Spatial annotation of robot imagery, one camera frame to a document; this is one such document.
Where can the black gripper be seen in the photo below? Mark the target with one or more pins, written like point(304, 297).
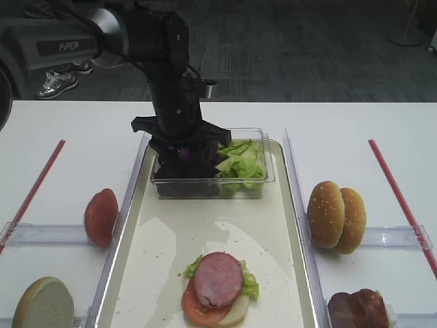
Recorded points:
point(180, 124)

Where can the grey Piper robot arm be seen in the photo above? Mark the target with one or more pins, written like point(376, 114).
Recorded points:
point(155, 42)

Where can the green lettuce pile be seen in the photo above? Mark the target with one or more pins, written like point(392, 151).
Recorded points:
point(240, 160)

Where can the upright tomato slice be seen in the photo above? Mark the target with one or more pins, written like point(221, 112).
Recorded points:
point(100, 216)

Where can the lettuce leaf on stack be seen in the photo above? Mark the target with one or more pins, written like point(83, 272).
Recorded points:
point(250, 286)

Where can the tomato slice on stack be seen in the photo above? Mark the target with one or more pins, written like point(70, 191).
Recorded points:
point(196, 313)

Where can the dark meat slice front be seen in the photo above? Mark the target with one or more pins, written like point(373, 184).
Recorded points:
point(340, 311)

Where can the dark meat slice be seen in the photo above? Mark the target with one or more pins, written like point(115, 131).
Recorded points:
point(340, 311)
point(368, 309)

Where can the dark meat slice rear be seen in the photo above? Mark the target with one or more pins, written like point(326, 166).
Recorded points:
point(368, 309)

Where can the white cheese piece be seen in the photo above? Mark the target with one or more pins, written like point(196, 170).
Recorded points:
point(391, 315)

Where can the shredded purple cabbage pile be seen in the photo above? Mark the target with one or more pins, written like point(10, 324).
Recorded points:
point(196, 161)

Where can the clear plastic salad container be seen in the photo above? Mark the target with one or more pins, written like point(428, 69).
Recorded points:
point(219, 188)

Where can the white rectangular serving tray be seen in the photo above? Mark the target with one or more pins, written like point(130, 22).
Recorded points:
point(171, 233)

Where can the silver sneaker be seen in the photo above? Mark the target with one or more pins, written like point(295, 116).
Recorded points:
point(55, 84)

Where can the pink ham slice on stack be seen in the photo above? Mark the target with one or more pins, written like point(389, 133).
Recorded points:
point(218, 280)

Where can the sesame bun front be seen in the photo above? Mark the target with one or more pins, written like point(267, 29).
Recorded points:
point(326, 214)

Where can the sesame bun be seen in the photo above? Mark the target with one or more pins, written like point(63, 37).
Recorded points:
point(326, 214)
point(355, 222)

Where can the clear holder upper left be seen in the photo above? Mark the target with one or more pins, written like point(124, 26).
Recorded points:
point(17, 234)

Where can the clear holder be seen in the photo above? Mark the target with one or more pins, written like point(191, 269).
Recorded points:
point(83, 319)
point(410, 237)
point(414, 320)
point(17, 234)

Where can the bottom bun on tray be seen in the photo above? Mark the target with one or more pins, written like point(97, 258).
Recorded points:
point(237, 312)

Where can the sesame bun rear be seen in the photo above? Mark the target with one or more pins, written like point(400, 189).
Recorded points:
point(355, 222)

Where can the clear holder lower left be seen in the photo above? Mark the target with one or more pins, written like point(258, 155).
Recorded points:
point(83, 319)

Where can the left clear long divider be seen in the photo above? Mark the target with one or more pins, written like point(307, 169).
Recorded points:
point(100, 313)

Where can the clear long divider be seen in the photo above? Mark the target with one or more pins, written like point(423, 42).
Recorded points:
point(100, 313)
point(318, 303)

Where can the upright bun half white face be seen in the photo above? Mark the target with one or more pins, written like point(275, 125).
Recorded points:
point(46, 303)

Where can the right clear long divider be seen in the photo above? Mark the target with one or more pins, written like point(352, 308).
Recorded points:
point(318, 303)

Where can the metal stand base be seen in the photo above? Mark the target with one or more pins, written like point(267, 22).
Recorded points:
point(408, 39)

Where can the clear holder upper right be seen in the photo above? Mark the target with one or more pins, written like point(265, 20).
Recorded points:
point(410, 237)

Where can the clear holder lower right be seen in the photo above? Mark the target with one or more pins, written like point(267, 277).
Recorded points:
point(414, 320)

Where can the left red rail strip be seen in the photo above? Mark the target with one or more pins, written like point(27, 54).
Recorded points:
point(30, 194)

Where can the red rail strip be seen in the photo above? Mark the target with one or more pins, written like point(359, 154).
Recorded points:
point(30, 194)
point(403, 201)

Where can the right red rail strip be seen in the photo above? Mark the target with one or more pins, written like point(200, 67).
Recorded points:
point(403, 201)

